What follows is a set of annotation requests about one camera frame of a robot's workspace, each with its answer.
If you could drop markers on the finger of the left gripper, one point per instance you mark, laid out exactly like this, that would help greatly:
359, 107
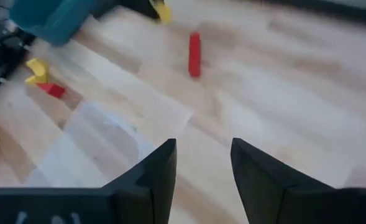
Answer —
139, 7

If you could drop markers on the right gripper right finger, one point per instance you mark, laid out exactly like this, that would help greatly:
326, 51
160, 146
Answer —
279, 202

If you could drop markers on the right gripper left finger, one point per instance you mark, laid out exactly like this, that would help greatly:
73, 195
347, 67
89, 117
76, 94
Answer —
123, 202

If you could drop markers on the small yellow square block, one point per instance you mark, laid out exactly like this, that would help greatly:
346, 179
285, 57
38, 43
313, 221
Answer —
164, 14

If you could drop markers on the long red block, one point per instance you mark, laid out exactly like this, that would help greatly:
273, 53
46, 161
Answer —
194, 56

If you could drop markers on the long yellow block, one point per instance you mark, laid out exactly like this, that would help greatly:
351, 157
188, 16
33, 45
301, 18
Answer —
38, 68

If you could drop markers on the red wedge block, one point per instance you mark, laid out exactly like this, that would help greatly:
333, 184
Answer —
53, 90

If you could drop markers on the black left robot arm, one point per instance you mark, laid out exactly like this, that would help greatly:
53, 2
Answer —
2, 49

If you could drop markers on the clear plastic bin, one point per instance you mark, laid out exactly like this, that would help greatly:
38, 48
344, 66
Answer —
108, 140

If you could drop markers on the teal plastic bin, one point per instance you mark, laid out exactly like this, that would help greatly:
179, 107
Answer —
52, 21

